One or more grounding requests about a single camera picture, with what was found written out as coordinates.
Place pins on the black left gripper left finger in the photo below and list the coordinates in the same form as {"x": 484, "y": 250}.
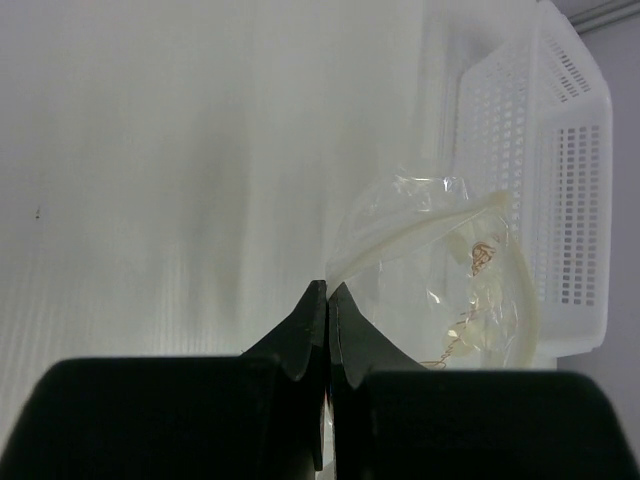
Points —
{"x": 258, "y": 415}

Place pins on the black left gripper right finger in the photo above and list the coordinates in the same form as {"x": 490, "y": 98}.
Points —
{"x": 395, "y": 419}

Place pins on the clear zip top bag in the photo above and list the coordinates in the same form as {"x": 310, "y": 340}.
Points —
{"x": 439, "y": 273}

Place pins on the white perforated plastic basket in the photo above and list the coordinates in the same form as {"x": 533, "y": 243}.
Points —
{"x": 510, "y": 98}

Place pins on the aluminium frame post right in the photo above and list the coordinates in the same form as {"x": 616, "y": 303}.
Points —
{"x": 607, "y": 14}

